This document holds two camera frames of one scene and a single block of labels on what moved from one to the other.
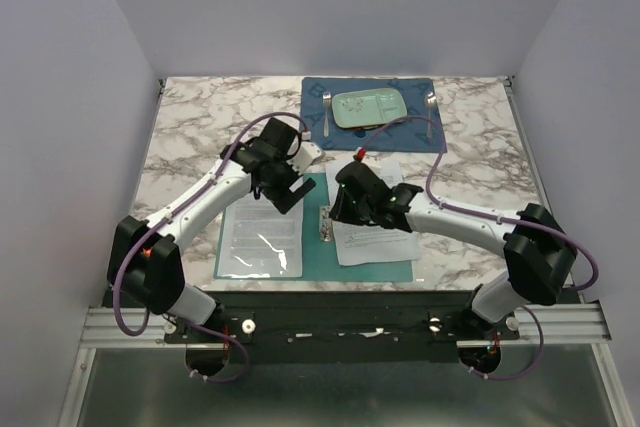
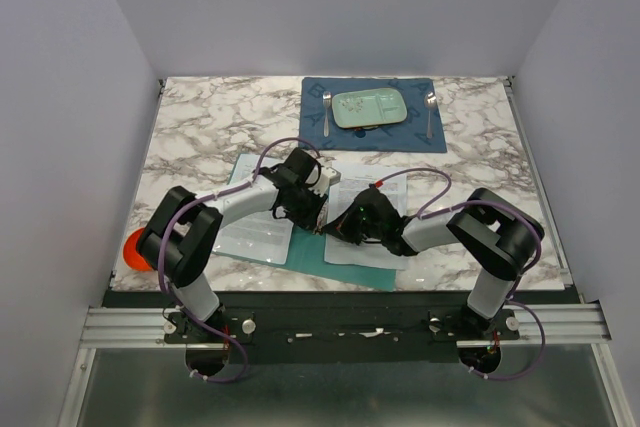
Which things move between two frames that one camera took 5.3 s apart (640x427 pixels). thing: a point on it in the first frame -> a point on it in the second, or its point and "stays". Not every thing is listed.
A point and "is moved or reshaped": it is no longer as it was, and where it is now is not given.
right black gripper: x=340 y=210 -> x=343 y=226
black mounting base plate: x=299 y=328 stays
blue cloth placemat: x=421 y=131 stays
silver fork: x=326 y=100 stays
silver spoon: x=430 y=101 stays
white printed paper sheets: x=359 y=243 is moved or reshaped
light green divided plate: x=370 y=107 stays
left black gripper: x=283 y=198 -> x=309 y=220
